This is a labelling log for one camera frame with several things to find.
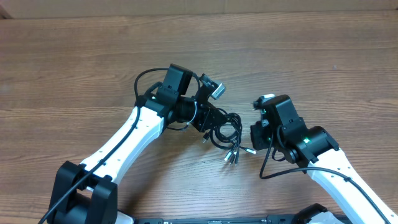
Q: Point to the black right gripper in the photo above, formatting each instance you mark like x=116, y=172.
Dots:
x=257, y=137

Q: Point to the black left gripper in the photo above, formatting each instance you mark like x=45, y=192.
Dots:
x=207, y=117

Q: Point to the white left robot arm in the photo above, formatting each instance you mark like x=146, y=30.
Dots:
x=88, y=192

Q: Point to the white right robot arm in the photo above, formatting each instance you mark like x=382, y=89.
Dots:
x=316, y=153

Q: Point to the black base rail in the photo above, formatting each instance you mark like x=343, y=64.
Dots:
x=270, y=219

